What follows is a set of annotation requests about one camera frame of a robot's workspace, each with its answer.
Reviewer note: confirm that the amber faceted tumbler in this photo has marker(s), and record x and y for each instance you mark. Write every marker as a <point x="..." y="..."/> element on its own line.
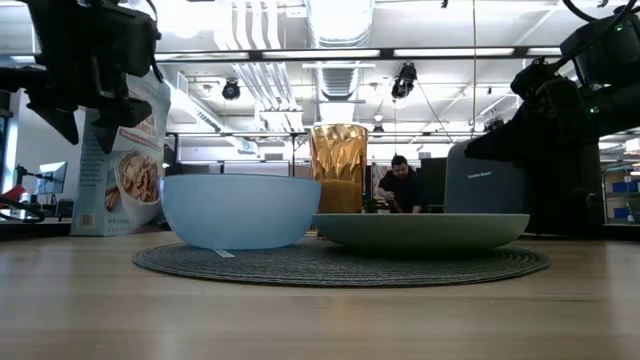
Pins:
<point x="339" y="160"/>

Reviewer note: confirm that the red and black desk device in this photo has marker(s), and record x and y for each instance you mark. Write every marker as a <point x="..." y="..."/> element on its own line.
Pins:
<point x="14" y="193"/>

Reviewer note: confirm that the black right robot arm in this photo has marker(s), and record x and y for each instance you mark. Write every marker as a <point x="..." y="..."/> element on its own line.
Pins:
<point x="612" y="50"/>

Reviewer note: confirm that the black ceiling camera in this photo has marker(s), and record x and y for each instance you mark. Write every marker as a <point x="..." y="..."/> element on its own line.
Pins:
<point x="404" y="80"/>
<point x="231" y="90"/>

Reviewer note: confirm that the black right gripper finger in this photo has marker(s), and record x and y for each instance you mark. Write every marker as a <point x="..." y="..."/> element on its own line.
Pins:
<point x="502" y="145"/>

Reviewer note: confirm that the pale green plate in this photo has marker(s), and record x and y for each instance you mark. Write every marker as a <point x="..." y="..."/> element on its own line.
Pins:
<point x="420" y="230"/>

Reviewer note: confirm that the desk monitor on arm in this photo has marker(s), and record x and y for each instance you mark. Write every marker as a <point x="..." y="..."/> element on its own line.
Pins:
<point x="52" y="177"/>

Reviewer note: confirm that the light blue bowl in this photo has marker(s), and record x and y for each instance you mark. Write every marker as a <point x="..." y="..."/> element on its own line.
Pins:
<point x="240" y="210"/>

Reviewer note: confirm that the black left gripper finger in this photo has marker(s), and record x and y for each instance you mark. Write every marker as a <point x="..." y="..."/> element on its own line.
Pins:
<point x="60" y="122"/>
<point x="112" y="120"/>

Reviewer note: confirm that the light blue cinnamon cereal box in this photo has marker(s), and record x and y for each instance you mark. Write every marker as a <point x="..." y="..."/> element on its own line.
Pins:
<point x="95" y="175"/>

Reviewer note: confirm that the black toaster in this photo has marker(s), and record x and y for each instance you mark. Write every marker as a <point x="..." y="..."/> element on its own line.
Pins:
<point x="485" y="190"/>

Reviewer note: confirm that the round grey woven placemat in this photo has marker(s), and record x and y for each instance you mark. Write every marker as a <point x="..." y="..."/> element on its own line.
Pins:
<point x="340" y="270"/>

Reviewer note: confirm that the silver ventilation duct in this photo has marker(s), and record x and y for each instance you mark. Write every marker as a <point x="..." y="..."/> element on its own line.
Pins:
<point x="340" y="80"/>

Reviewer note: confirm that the shelf with blue bins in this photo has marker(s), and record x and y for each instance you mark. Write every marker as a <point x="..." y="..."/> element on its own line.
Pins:
<point x="622" y="187"/>

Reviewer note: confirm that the black overhead frame bar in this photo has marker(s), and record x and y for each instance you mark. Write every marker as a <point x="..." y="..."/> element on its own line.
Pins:
<point x="257" y="55"/>

